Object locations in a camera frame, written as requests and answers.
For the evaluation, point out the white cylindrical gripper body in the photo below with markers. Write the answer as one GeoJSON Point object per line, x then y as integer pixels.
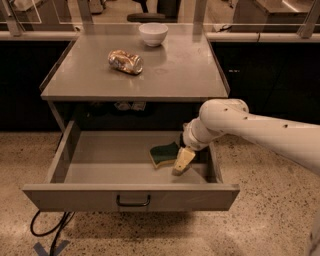
{"type": "Point", "coordinates": [194, 141]}

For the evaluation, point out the white horizontal rail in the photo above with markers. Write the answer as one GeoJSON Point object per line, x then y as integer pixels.
{"type": "Point", "coordinates": [210, 36]}

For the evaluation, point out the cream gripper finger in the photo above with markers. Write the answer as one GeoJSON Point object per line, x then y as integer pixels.
{"type": "Point", "coordinates": [184, 157]}

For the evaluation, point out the black office chair base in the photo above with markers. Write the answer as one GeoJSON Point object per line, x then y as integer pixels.
{"type": "Point", "coordinates": [145, 16]}

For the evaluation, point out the grey metal counter cabinet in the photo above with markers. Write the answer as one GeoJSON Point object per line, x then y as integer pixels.
{"type": "Point", "coordinates": [181, 69]}

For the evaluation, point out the green and yellow sponge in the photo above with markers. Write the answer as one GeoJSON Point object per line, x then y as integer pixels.
{"type": "Point", "coordinates": [163, 154]}

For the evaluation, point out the black drawer handle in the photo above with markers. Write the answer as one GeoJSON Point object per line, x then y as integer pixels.
{"type": "Point", "coordinates": [132, 202]}

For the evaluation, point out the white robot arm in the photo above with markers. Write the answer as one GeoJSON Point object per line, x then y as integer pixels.
{"type": "Point", "coordinates": [277, 163]}

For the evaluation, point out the white ceramic bowl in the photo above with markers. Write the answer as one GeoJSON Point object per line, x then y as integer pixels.
{"type": "Point", "coordinates": [153, 34]}

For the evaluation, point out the crushed soda can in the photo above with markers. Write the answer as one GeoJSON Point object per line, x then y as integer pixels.
{"type": "Point", "coordinates": [125, 62]}

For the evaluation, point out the grey open top drawer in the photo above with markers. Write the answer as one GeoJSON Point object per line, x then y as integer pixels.
{"type": "Point", "coordinates": [91, 168]}

